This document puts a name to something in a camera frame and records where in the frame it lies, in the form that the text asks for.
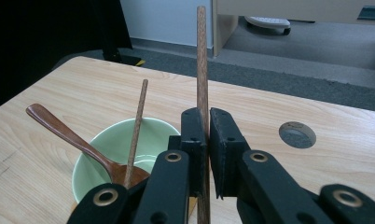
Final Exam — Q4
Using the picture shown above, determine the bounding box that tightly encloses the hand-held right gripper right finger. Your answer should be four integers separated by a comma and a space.
209, 107, 251, 199

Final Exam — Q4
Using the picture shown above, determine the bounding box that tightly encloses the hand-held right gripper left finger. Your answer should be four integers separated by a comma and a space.
168, 106, 208, 198

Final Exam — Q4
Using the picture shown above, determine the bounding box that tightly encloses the brown wooden chopstick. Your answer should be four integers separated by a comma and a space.
122, 78, 149, 189
196, 5, 212, 224

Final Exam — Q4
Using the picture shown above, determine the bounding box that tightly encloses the green ceramic bowl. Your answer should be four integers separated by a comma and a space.
71, 117, 181, 203

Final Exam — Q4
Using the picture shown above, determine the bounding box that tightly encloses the brown wooden spoon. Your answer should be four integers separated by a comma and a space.
25, 103, 151, 188

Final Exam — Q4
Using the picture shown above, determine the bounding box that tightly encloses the black stand base striped edge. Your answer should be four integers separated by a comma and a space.
95, 0, 146, 67

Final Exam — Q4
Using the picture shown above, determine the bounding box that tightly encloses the white cabinet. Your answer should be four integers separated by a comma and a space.
119, 0, 215, 49

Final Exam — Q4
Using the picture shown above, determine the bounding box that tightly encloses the chair base with caster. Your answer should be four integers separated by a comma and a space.
244, 16, 292, 35

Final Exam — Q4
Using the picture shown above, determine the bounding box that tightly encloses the black curtain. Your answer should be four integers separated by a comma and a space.
0, 0, 133, 113

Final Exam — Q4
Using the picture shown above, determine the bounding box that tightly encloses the grey round cable grommet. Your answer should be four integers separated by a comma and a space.
278, 120, 317, 149

